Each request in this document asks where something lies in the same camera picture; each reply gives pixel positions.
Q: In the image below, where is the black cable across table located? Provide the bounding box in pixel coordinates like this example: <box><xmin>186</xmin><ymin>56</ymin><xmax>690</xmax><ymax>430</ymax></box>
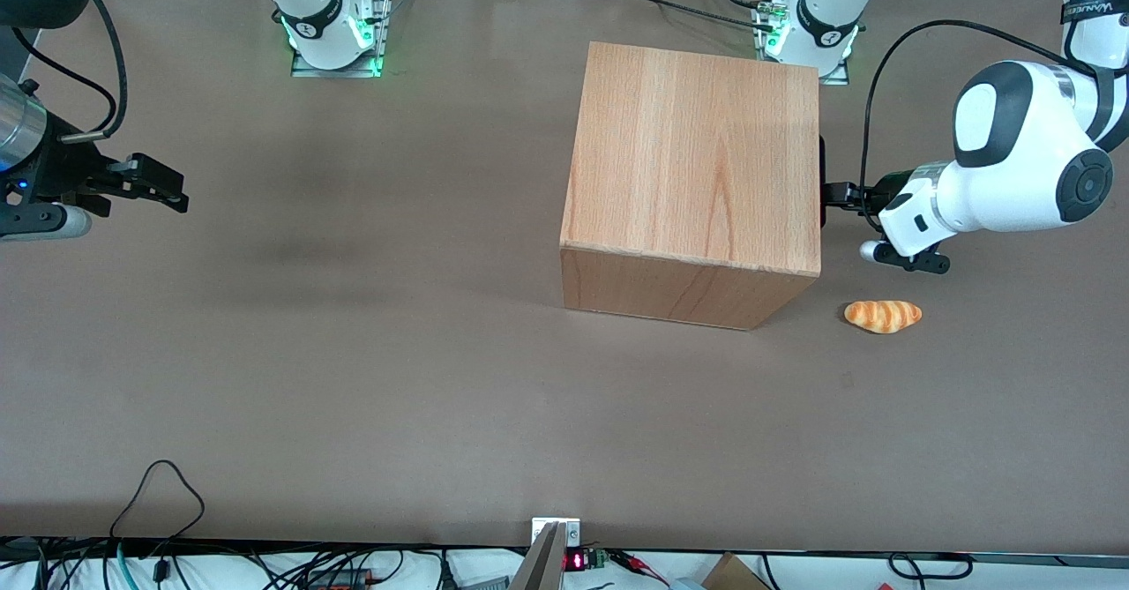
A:
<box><xmin>613</xmin><ymin>0</ymin><xmax>779</xmax><ymax>30</ymax></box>

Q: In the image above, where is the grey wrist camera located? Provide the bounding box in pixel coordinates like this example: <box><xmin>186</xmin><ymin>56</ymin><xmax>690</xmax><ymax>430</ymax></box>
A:
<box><xmin>0</xmin><ymin>205</ymin><xmax>93</xmax><ymax>242</ymax></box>
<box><xmin>859</xmin><ymin>239</ymin><xmax>953</xmax><ymax>275</ymax></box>

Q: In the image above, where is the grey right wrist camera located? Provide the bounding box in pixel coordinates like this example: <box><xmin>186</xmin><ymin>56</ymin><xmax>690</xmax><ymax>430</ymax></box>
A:
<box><xmin>0</xmin><ymin>205</ymin><xmax>93</xmax><ymax>242</ymax></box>

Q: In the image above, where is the striped toy bread roll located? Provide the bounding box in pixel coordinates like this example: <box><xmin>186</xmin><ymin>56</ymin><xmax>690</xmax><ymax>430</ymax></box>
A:
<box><xmin>844</xmin><ymin>300</ymin><xmax>923</xmax><ymax>335</ymax></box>

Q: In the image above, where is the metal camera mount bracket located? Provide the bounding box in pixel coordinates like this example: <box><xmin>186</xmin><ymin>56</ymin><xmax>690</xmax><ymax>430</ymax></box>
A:
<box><xmin>510</xmin><ymin>518</ymin><xmax>583</xmax><ymax>590</ymax></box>

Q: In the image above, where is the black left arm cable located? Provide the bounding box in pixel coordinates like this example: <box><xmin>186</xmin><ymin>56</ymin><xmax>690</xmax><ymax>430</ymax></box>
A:
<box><xmin>860</xmin><ymin>17</ymin><xmax>1099</xmax><ymax>192</ymax></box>

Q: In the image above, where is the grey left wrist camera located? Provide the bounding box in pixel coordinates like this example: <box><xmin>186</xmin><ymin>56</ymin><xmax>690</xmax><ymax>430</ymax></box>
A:
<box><xmin>859</xmin><ymin>239</ymin><xmax>953</xmax><ymax>275</ymax></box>

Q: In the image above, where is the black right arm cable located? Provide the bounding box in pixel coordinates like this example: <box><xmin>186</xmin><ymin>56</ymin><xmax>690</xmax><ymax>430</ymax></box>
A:
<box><xmin>9</xmin><ymin>0</ymin><xmax>129</xmax><ymax>144</ymax></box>

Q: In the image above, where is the light wooden drawer cabinet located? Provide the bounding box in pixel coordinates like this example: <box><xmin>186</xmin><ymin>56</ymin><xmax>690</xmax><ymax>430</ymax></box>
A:
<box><xmin>559</xmin><ymin>41</ymin><xmax>823</xmax><ymax>332</ymax></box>

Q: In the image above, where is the brown cardboard piece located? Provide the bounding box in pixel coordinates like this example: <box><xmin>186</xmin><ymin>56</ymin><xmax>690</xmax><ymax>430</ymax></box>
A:
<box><xmin>701</xmin><ymin>553</ymin><xmax>773</xmax><ymax>590</ymax></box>

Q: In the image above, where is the black looped thin cable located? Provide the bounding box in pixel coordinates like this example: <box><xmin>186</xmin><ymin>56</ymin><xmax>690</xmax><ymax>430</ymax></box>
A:
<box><xmin>108</xmin><ymin>459</ymin><xmax>206</xmax><ymax>564</ymax></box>

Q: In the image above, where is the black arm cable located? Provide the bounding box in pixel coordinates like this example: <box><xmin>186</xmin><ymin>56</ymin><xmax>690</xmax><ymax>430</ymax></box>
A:
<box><xmin>860</xmin><ymin>17</ymin><xmax>1099</xmax><ymax>192</ymax></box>
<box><xmin>9</xmin><ymin>0</ymin><xmax>129</xmax><ymax>144</ymax></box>

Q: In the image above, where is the black coiled cable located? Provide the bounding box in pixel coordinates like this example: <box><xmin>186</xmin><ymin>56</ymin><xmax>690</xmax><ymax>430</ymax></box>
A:
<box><xmin>886</xmin><ymin>553</ymin><xmax>974</xmax><ymax>580</ymax></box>

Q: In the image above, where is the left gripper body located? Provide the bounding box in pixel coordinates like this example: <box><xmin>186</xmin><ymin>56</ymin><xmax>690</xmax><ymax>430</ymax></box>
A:
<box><xmin>868</xmin><ymin>162</ymin><xmax>955</xmax><ymax>260</ymax></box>

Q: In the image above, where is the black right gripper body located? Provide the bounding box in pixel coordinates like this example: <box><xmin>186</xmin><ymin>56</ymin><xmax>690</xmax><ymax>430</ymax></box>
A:
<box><xmin>0</xmin><ymin>127</ymin><xmax>116</xmax><ymax>220</ymax></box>

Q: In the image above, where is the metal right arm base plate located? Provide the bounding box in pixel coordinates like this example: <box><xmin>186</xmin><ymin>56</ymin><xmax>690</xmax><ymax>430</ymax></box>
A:
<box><xmin>290</xmin><ymin>0</ymin><xmax>394</xmax><ymax>78</ymax></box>

